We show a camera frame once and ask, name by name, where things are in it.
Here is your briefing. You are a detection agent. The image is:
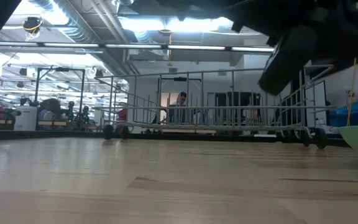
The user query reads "black hanging ceiling device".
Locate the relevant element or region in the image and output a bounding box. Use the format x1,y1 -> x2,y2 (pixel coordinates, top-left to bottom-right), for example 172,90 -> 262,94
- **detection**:
22,17 -> 44,34

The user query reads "grey wire dish rack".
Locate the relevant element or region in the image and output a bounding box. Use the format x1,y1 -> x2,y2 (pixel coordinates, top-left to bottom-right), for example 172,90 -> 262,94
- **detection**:
92,67 -> 337,149

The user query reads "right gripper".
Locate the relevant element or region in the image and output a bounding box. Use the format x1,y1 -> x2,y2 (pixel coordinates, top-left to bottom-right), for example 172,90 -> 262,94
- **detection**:
228,0 -> 358,96

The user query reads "white panel stand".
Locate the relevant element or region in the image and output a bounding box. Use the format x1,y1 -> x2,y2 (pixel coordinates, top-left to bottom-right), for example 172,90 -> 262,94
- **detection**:
303,63 -> 335,128

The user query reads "black metal gantry stand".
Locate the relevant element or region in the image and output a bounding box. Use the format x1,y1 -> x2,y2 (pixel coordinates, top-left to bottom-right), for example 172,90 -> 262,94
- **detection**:
34,66 -> 86,130

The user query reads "blue bin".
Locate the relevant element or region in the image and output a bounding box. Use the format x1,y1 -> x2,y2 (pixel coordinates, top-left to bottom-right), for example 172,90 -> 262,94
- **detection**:
329,101 -> 358,127

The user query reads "black metal table frame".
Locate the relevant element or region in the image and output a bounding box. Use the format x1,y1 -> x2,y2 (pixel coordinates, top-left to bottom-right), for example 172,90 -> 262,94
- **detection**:
0,128 -> 351,147

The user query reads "long linear ceiling light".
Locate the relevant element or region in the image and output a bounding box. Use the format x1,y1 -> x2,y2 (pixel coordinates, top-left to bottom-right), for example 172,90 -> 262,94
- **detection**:
0,42 -> 275,53

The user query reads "white air purifier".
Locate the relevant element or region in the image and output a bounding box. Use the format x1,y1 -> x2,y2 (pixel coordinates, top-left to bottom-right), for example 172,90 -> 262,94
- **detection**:
13,105 -> 39,132

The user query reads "light wood desk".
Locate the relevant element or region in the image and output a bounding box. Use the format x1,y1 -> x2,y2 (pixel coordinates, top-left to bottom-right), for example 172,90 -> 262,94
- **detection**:
140,128 -> 218,135

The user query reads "person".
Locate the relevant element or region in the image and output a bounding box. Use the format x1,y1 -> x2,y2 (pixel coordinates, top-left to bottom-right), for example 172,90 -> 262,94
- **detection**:
38,98 -> 63,122
163,91 -> 192,124

